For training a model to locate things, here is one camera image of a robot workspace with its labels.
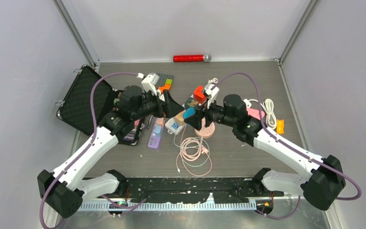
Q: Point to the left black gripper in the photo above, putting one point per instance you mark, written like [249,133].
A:
[170,108]

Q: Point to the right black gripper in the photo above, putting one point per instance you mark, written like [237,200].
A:
[196,120]

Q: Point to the blue adapter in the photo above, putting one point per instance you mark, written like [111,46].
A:
[189,112]

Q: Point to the beige cube adapter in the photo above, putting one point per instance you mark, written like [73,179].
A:
[179,119]

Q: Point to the salmon pink charger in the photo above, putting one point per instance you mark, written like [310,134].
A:
[160,121]

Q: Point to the dark green cube adapter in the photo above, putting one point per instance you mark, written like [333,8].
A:
[190,103]

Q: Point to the white multicolour power strip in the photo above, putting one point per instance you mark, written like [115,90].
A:
[176,124]

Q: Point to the red cube socket adapter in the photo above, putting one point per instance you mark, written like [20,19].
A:
[198,95]

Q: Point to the pink triangular power strip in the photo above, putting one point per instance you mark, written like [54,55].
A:
[255,113]

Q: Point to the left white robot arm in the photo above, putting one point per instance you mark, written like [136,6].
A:
[64,189]

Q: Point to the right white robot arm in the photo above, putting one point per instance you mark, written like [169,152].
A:
[318,179]

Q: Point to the pink round power socket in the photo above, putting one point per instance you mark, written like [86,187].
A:
[206,131]

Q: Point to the orange curved lego piece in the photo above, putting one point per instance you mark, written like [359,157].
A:
[165,87]

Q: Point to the grey lego baseplate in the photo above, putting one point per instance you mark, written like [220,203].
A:
[162,79]

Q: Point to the purple power strip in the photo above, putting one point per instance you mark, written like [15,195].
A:
[155,136]

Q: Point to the red glitter microphone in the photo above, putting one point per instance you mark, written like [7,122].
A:
[192,58]

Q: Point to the orange small object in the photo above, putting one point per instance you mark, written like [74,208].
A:
[280,126]

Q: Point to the black poker chip case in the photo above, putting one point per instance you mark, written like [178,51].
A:
[76,107]

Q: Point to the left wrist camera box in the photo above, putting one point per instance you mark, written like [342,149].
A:
[149,83]

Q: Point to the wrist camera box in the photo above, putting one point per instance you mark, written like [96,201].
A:
[149,83]
[211,91]

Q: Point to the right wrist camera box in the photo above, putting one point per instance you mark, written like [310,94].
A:
[211,91]

